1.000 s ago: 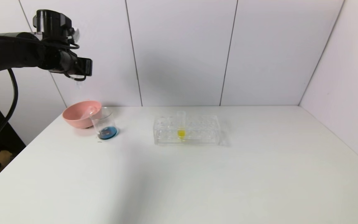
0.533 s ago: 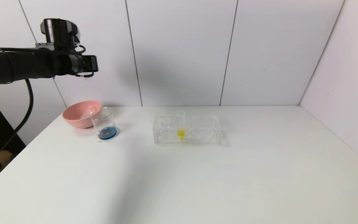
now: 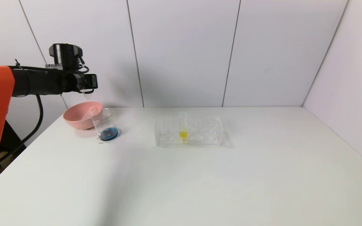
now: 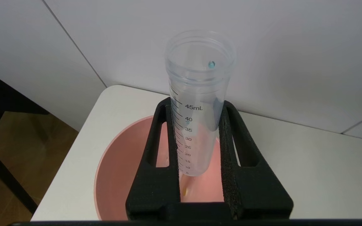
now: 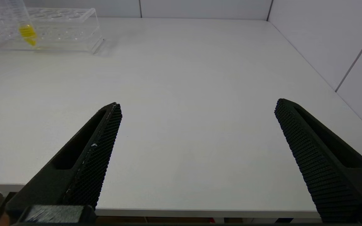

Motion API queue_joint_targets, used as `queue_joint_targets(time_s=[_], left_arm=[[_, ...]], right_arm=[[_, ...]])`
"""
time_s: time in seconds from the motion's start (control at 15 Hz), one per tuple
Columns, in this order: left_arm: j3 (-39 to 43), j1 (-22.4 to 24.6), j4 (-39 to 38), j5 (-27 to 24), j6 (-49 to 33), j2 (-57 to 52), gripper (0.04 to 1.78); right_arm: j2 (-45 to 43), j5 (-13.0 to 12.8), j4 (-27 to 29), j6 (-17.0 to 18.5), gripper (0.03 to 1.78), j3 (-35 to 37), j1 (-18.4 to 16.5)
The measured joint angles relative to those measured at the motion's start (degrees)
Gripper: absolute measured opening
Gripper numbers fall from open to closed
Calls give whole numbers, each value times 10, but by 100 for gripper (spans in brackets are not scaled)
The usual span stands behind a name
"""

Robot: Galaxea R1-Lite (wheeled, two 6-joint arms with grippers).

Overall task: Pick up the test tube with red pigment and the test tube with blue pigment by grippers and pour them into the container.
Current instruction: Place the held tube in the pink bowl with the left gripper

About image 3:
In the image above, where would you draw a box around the dark office chair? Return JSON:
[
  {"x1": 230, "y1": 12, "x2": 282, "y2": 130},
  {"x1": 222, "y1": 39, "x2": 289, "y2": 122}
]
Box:
[{"x1": 0, "y1": 119, "x2": 27, "y2": 176}]

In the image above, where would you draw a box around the test tube with yellow pigment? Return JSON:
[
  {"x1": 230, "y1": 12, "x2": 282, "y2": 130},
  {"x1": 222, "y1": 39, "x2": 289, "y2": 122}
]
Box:
[{"x1": 179, "y1": 112, "x2": 189, "y2": 142}]

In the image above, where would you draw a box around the clear glass beaker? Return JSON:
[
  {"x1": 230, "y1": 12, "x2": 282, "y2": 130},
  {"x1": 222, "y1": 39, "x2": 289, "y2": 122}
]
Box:
[{"x1": 90, "y1": 107, "x2": 120, "y2": 142}]

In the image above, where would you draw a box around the test tube with red pigment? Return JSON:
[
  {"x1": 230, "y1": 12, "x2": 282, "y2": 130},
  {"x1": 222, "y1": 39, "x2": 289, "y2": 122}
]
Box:
[{"x1": 85, "y1": 106, "x2": 102, "y2": 119}]

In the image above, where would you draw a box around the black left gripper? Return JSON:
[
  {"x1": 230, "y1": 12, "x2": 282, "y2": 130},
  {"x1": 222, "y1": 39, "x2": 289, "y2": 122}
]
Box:
[{"x1": 73, "y1": 73, "x2": 98, "y2": 90}]

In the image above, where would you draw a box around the test tube with blue pigment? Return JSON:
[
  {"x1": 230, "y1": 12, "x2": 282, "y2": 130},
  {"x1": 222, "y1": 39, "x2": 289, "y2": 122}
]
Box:
[{"x1": 81, "y1": 89, "x2": 95, "y2": 101}]

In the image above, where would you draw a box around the clear acrylic test tube rack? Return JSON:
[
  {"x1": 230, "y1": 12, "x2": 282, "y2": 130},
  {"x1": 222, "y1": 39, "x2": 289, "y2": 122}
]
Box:
[{"x1": 155, "y1": 116, "x2": 224, "y2": 147}]

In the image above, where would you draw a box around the pink plastic bowl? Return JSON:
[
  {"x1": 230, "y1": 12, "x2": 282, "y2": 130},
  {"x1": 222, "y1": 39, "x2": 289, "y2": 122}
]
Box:
[{"x1": 63, "y1": 101, "x2": 104, "y2": 130}]

